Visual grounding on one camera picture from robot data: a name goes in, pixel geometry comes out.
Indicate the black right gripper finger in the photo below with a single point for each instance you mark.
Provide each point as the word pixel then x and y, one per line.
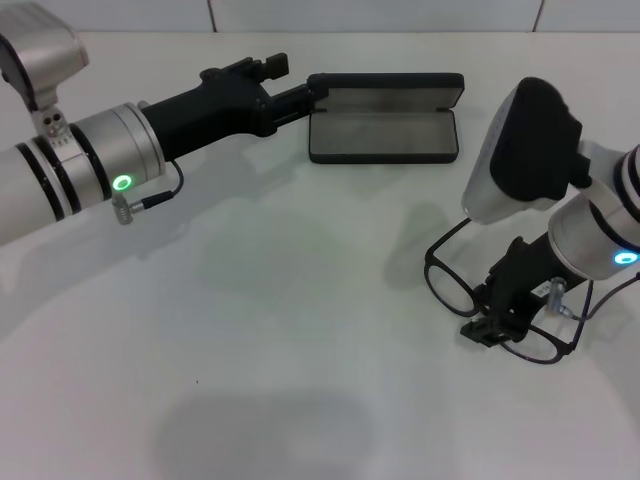
pixel 484 300
pixel 480 332

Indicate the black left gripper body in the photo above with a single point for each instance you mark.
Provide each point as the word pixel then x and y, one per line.
pixel 210 110

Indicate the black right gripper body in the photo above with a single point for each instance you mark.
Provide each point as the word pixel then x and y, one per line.
pixel 520 280

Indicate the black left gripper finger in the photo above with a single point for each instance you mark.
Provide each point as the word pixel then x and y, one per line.
pixel 295 102
pixel 277 65

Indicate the black glasses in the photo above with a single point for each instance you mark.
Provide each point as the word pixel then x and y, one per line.
pixel 435 262

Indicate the black glasses case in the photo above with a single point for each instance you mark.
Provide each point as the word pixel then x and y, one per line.
pixel 380 135

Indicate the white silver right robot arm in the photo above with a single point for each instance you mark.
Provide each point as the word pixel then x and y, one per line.
pixel 600 225

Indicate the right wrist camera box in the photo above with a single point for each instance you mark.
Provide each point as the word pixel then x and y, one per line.
pixel 525 150

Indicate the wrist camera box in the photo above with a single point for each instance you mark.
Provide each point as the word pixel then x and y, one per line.
pixel 45 55
pixel 525 150

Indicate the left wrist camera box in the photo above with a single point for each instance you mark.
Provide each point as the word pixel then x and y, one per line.
pixel 45 55

